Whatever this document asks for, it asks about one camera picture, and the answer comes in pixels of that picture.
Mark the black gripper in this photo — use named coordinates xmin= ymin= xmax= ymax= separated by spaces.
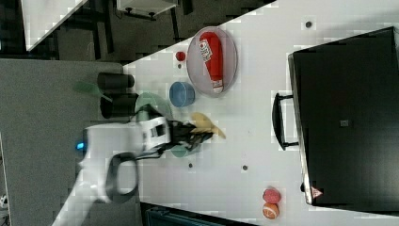
xmin=168 ymin=121 xmax=213 ymax=148

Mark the yellow plush banana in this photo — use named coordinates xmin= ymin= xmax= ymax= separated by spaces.
xmin=191 ymin=112 xmax=226 ymax=138

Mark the blue bowl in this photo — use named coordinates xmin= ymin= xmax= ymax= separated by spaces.
xmin=169 ymin=82 xmax=196 ymax=107

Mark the red plush tomato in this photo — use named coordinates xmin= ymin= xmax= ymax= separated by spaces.
xmin=263 ymin=188 xmax=281 ymax=203

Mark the green perforated colander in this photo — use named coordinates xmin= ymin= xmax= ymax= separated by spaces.
xmin=135 ymin=92 xmax=173 ymax=121

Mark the green spatula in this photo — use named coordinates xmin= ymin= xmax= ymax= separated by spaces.
xmin=73 ymin=81 xmax=112 ymax=102

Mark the red plush ketchup bottle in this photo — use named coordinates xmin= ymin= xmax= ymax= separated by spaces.
xmin=199 ymin=32 xmax=224 ymax=93

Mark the green mug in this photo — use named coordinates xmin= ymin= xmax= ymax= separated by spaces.
xmin=170 ymin=145 xmax=200 ymax=158

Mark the orange plush ball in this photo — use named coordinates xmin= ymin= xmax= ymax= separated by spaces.
xmin=263 ymin=203 xmax=279 ymax=219

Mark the black pot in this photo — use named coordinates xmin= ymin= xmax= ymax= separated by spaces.
xmin=100 ymin=93 xmax=138 ymax=119

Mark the black cylinder container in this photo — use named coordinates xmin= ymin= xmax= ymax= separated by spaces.
xmin=97 ymin=73 xmax=135 ymax=89

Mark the blue metal frame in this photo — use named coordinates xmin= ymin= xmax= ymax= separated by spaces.
xmin=140 ymin=202 xmax=254 ymax=226

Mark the white side table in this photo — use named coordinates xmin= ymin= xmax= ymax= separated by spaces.
xmin=20 ymin=0 xmax=88 ymax=52

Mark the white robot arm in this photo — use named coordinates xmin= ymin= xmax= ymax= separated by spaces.
xmin=52 ymin=105 xmax=223 ymax=226

